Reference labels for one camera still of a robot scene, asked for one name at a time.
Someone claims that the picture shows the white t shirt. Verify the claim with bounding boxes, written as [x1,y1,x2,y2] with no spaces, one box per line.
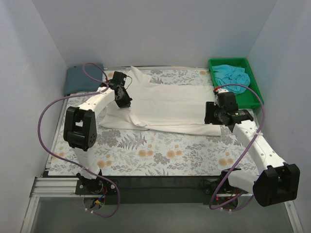
[100,67,221,136]

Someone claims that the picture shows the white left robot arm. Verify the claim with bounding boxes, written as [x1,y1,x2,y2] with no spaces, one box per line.
[63,71,132,194]

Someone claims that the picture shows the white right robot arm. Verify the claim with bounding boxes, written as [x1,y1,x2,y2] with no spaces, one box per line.
[205,88,300,207]

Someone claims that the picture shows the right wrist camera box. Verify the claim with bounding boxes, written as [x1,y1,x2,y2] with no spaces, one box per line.
[213,88,229,103]

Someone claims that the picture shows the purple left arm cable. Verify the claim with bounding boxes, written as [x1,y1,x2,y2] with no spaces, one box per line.
[37,63,121,217]

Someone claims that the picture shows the folded dark teal t shirt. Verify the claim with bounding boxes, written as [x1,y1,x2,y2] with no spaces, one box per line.
[64,65,103,96]

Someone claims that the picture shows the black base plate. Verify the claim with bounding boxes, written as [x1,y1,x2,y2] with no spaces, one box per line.
[75,176,251,204]

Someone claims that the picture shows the green plastic bin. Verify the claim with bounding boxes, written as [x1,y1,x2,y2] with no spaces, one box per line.
[208,58,263,109]

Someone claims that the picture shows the light blue t shirt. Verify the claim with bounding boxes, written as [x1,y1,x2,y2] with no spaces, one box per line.
[212,65,250,86]

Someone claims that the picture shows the floral table cloth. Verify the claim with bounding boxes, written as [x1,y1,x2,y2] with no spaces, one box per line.
[48,68,272,177]

